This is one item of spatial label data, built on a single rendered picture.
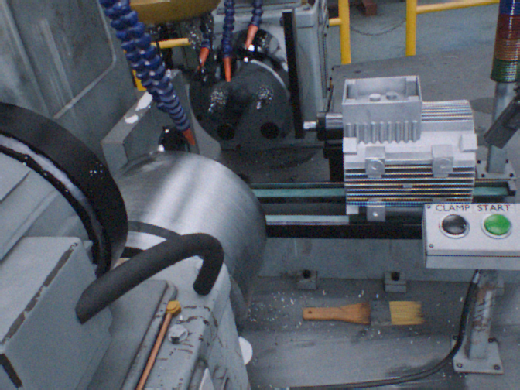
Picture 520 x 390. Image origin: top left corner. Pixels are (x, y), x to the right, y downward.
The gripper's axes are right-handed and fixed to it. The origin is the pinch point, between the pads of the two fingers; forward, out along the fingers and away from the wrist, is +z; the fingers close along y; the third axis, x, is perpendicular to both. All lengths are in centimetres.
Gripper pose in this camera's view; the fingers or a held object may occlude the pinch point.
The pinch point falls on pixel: (507, 124)
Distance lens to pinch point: 87.5
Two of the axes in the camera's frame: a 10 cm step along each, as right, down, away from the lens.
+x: 9.1, 4.1, 0.8
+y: -1.8, 5.6, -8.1
